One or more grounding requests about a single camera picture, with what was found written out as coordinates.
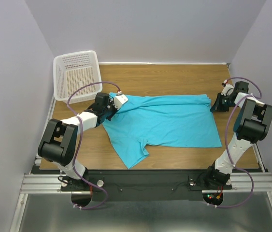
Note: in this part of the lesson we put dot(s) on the white perforated plastic basket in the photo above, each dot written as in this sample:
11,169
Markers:
75,70

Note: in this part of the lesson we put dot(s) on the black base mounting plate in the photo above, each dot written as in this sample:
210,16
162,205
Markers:
146,185

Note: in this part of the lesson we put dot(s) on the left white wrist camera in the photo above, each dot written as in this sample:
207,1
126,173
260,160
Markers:
119,101

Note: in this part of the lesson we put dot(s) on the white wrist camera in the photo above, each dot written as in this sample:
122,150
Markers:
119,101
228,88

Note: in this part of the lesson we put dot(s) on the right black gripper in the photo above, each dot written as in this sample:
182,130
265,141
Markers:
217,106

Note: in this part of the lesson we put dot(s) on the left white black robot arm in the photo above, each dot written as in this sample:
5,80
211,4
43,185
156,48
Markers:
59,143

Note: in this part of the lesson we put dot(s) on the aluminium extrusion frame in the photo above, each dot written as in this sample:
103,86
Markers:
247,207

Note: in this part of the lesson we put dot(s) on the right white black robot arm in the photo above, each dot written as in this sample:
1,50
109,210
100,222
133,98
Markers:
252,125

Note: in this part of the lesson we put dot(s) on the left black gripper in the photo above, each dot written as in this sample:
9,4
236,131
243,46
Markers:
110,102

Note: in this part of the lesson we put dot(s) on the turquoise t-shirt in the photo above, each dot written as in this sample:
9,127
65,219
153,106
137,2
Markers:
171,120

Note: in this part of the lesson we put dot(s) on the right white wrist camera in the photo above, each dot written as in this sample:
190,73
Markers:
228,88

